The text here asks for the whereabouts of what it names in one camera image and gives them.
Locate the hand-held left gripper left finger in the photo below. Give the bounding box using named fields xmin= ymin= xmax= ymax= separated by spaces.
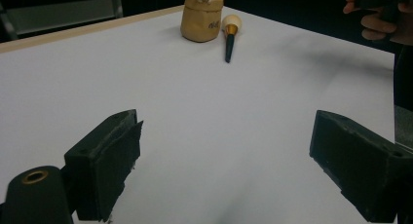
xmin=63 ymin=108 xmax=144 ymax=223

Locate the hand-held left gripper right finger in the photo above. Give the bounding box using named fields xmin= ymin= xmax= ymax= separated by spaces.
xmin=309 ymin=109 xmax=413 ymax=224

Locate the brown round object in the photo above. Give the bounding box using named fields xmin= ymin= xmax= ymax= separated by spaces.
xmin=180 ymin=0 xmax=225 ymax=43

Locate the white board sheet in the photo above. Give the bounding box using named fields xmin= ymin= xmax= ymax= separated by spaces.
xmin=0 ymin=5 xmax=395 ymax=224

